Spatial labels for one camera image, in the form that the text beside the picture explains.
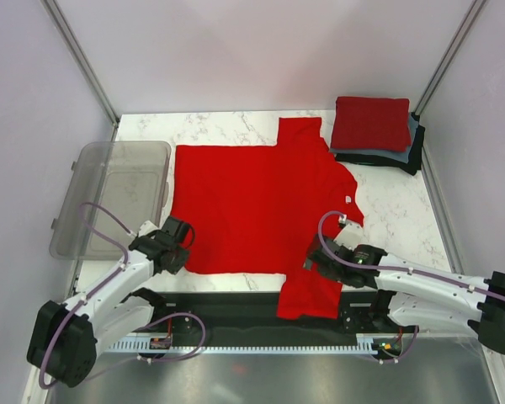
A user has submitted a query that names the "bright red t-shirt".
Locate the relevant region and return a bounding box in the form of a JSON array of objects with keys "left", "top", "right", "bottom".
[{"left": 172, "top": 117, "right": 364, "bottom": 320}]

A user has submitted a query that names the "white slotted cable duct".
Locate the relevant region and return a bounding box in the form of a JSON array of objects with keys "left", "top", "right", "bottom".
[{"left": 105, "top": 334, "right": 378, "bottom": 355}]

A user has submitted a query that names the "left aluminium frame post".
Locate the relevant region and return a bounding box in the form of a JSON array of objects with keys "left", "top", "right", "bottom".
[{"left": 41, "top": 0, "right": 120, "bottom": 129}]

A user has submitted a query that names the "folded grey-blue t-shirt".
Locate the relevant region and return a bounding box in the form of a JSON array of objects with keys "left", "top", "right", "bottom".
[{"left": 329, "top": 114, "right": 418, "bottom": 163}]

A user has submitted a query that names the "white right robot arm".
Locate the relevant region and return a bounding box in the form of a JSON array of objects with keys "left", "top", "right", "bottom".
[{"left": 306, "top": 237, "right": 505, "bottom": 355}]

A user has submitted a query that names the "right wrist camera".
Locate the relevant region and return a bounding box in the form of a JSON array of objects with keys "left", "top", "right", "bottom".
[{"left": 337, "top": 218, "right": 364, "bottom": 250}]

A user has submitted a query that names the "right aluminium frame post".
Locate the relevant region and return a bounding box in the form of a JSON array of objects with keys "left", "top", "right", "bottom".
[{"left": 413, "top": 0, "right": 488, "bottom": 115}]

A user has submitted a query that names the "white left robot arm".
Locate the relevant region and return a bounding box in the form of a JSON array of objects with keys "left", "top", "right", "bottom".
[{"left": 27, "top": 236, "right": 190, "bottom": 390}]

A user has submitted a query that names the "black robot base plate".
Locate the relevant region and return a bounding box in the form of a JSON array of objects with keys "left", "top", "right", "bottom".
[{"left": 152, "top": 291, "right": 413, "bottom": 347}]

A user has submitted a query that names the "clear grey plastic bin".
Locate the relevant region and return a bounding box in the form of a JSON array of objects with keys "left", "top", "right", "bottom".
[{"left": 50, "top": 141, "right": 171, "bottom": 261}]

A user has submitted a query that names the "aluminium frame post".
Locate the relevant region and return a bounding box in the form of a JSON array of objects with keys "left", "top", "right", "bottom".
[
  {"left": 413, "top": 0, "right": 488, "bottom": 115},
  {"left": 41, "top": 0, "right": 120, "bottom": 129}
]

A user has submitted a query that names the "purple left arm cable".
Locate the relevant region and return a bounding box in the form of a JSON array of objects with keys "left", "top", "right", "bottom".
[{"left": 37, "top": 202, "right": 136, "bottom": 390}]

